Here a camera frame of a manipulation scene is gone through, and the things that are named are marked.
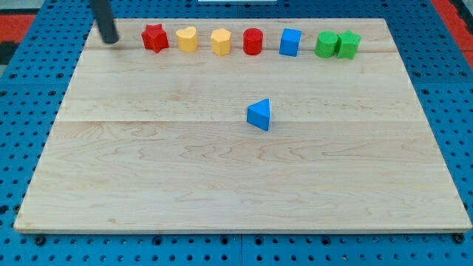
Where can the yellow heart block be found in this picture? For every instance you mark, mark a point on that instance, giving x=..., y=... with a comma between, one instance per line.
x=187, y=39

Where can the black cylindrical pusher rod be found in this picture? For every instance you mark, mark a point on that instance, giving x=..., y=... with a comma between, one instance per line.
x=102, y=12

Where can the red cylinder block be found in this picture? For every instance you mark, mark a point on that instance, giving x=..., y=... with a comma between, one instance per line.
x=252, y=41

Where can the blue triangle block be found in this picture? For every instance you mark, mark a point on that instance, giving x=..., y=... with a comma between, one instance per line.
x=258, y=114

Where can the wooden board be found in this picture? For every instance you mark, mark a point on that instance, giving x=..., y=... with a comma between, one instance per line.
x=158, y=143

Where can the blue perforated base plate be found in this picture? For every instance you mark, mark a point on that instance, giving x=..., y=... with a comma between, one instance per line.
x=36, y=78

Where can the yellow hexagon block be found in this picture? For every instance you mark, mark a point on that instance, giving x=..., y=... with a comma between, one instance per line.
x=221, y=42

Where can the green star block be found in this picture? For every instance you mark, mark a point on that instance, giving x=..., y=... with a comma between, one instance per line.
x=347, y=44

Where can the red star block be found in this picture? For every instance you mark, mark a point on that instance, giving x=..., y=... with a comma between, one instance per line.
x=155, y=38

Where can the green cylinder block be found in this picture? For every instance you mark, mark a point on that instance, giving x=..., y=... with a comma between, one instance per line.
x=326, y=44

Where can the blue cube block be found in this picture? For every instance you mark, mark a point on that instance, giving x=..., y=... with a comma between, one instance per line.
x=289, y=42

